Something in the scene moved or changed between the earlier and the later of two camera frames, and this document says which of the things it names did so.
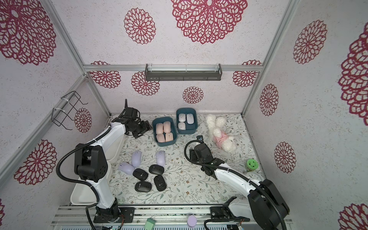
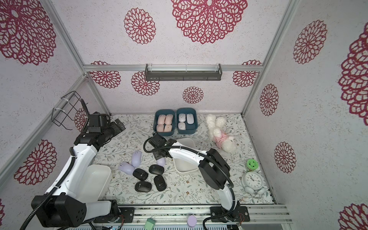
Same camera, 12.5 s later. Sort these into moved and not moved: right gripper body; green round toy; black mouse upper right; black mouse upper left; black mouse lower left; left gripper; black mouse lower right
Moved: right gripper body; left gripper
Not moved: black mouse upper left; black mouse lower left; green round toy; black mouse lower right; black mouse upper right
